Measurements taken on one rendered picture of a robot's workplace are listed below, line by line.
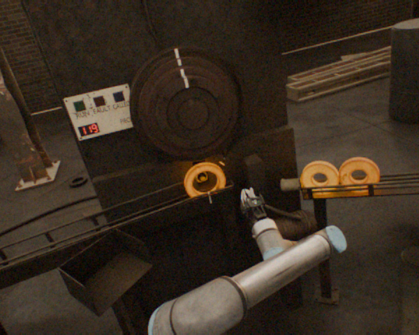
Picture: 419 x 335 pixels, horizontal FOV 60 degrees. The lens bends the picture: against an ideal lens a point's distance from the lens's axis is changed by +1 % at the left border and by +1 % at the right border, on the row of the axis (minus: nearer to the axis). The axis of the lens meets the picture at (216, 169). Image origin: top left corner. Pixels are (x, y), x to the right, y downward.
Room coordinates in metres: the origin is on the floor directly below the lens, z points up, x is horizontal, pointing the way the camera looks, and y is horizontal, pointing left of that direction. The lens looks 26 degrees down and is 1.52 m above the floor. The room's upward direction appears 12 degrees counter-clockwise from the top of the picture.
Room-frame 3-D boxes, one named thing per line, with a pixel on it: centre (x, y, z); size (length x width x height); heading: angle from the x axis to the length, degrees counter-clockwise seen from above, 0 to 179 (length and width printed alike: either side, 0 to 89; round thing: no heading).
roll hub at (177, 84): (1.36, 0.05, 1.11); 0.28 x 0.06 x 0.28; 99
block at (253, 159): (1.51, -0.17, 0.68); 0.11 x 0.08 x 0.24; 9
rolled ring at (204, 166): (1.47, 0.06, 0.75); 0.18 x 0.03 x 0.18; 98
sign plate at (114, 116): (1.51, 0.42, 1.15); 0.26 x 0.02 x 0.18; 99
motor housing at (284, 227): (1.38, -0.28, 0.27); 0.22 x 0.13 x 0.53; 99
